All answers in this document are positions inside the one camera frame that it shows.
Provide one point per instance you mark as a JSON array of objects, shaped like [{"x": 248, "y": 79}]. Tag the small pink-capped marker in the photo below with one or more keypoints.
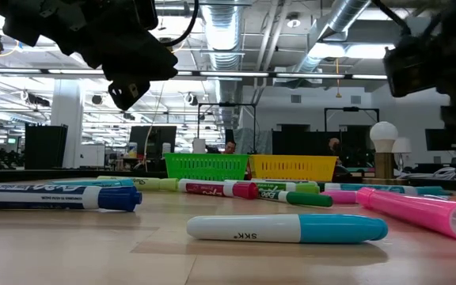
[{"x": 339, "y": 196}]

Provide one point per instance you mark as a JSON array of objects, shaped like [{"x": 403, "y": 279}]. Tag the cyan-capped SKK marker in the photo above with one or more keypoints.
[{"x": 251, "y": 227}]

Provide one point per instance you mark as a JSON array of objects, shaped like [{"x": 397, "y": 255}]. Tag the person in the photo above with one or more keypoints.
[
  {"x": 335, "y": 149},
  {"x": 230, "y": 147}
]

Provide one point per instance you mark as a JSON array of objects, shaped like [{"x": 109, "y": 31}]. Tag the black partition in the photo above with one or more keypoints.
[{"x": 307, "y": 142}]

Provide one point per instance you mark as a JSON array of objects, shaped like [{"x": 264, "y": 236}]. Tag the black computer monitor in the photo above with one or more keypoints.
[
  {"x": 435, "y": 139},
  {"x": 156, "y": 138}
]

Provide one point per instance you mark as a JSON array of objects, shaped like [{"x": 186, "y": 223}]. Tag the blue Expo marker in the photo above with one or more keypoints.
[{"x": 34, "y": 197}]

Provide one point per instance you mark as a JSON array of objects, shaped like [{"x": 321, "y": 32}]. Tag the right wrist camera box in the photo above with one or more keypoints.
[{"x": 410, "y": 67}]

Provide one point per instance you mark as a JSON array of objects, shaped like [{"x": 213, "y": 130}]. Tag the green plastic basket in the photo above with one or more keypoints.
[{"x": 206, "y": 168}]

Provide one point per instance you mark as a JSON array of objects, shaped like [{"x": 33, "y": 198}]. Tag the cyan highlighter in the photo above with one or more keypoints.
[{"x": 93, "y": 183}]

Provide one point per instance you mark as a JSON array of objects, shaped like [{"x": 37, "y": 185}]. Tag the black metal frame stand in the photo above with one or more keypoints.
[{"x": 350, "y": 109}]

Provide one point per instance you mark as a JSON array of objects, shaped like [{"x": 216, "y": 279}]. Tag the white cup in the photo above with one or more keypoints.
[{"x": 166, "y": 148}]

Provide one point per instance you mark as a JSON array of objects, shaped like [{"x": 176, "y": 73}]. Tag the globe bulb lamp wooden base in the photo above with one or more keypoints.
[{"x": 383, "y": 134}]

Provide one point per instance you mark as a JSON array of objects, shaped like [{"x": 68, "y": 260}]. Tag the ceiling light tube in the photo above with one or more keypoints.
[
  {"x": 368, "y": 77},
  {"x": 234, "y": 74},
  {"x": 6, "y": 71},
  {"x": 75, "y": 72},
  {"x": 309, "y": 75},
  {"x": 185, "y": 73}
]

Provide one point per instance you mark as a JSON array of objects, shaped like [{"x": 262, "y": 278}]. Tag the teal Expo marker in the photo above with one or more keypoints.
[{"x": 390, "y": 189}]

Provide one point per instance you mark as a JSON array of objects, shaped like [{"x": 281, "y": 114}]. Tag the red Expo marker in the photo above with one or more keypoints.
[{"x": 212, "y": 189}]

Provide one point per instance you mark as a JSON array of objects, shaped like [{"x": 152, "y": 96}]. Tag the pink highlighter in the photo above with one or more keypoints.
[{"x": 410, "y": 210}]

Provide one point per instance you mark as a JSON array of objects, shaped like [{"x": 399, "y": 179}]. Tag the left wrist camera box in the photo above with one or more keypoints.
[{"x": 128, "y": 93}]

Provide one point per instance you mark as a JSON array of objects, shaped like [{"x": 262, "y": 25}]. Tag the light green Expo marker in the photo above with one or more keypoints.
[{"x": 307, "y": 187}]

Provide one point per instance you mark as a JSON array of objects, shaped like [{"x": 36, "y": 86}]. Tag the black cabinet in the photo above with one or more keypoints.
[{"x": 46, "y": 146}]

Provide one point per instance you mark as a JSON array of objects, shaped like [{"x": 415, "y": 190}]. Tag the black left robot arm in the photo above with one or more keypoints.
[{"x": 22, "y": 23}]

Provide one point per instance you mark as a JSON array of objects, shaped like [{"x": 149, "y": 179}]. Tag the silver ventilation duct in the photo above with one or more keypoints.
[
  {"x": 234, "y": 35},
  {"x": 335, "y": 20}
]

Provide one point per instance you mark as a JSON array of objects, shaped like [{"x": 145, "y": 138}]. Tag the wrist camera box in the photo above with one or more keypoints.
[
  {"x": 410, "y": 67},
  {"x": 128, "y": 93}
]

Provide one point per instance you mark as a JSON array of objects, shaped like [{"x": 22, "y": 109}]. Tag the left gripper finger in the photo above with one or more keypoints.
[{"x": 145, "y": 59}]

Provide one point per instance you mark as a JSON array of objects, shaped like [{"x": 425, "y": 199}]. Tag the small white shade lamp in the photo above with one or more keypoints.
[{"x": 403, "y": 145}]

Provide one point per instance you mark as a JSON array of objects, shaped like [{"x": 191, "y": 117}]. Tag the dark green Expo marker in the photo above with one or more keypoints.
[
  {"x": 283, "y": 180},
  {"x": 311, "y": 199}
]

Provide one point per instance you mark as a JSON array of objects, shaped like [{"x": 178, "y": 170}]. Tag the yellow plastic basket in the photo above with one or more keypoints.
[{"x": 293, "y": 168}]

